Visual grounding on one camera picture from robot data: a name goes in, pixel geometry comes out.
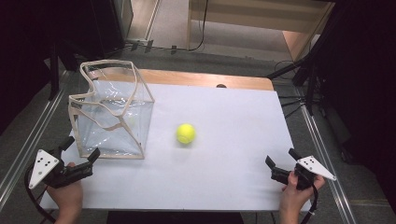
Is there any person's left hand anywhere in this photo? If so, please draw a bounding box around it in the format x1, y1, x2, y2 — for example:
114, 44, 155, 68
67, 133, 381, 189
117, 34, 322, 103
46, 161, 84, 224

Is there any black tripod stand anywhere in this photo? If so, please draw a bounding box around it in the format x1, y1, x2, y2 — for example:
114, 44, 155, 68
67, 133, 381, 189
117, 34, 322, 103
265, 6, 339, 119

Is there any metal floor rail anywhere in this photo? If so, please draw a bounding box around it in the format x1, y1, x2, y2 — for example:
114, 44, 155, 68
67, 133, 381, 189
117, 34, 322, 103
297, 92, 359, 224
0, 88, 66, 209

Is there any white table mat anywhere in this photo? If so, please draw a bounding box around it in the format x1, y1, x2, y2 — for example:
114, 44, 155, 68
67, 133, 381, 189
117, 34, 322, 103
39, 79, 312, 213

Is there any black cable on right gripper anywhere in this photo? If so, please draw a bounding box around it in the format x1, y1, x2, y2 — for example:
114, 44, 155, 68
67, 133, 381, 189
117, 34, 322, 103
300, 184, 319, 224

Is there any yellow tennis ball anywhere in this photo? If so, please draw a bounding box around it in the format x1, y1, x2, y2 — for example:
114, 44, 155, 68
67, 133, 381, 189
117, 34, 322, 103
176, 122, 197, 146

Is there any wooden table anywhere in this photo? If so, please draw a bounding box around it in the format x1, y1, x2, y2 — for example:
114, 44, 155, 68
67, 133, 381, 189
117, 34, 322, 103
87, 68, 276, 91

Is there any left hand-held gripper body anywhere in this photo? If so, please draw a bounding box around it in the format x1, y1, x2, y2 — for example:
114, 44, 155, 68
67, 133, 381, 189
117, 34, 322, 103
28, 148, 94, 190

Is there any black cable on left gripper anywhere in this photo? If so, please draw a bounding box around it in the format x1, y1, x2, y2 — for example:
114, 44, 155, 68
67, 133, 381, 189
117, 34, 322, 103
23, 163, 58, 224

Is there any clear plastic bag beige trim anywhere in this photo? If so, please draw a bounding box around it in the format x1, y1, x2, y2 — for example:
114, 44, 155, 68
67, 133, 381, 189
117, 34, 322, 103
67, 59, 156, 161

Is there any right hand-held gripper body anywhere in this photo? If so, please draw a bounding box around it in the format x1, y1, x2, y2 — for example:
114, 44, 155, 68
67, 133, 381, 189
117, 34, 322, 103
270, 155, 337, 190

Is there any black floor cable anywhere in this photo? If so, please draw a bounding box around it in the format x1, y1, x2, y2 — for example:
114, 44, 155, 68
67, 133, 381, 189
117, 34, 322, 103
124, 0, 210, 53

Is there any black stand pole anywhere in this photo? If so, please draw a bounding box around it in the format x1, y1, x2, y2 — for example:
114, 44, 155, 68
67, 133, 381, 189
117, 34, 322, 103
48, 40, 62, 102

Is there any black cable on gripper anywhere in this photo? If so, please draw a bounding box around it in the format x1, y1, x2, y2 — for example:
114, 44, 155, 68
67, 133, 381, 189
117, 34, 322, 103
300, 184, 319, 224
23, 163, 58, 224

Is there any person's right hand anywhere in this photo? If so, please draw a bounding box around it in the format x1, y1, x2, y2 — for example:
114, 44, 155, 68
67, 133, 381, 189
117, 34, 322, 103
278, 170, 326, 224

